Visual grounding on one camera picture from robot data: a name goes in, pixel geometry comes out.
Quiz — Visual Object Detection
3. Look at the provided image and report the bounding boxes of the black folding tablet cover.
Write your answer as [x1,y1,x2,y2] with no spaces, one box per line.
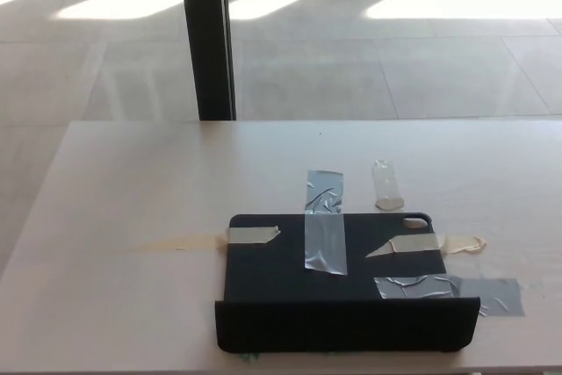
[213,212,482,355]

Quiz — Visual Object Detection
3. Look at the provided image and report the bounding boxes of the beige masking tape strip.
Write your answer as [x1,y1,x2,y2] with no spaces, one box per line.
[364,234,488,259]
[126,225,282,255]

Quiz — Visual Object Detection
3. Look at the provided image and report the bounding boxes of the small clear plastic vial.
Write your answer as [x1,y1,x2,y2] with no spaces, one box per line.
[371,159,406,212]

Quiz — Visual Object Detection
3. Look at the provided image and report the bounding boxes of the long grey duct tape strip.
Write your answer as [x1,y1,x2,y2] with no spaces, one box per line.
[303,169,349,277]

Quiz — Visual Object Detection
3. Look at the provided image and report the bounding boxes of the black window frame post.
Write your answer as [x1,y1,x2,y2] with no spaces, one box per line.
[177,0,238,122]

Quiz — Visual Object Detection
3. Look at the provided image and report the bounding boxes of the wide grey duct tape strip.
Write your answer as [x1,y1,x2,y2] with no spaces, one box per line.
[372,274,527,319]

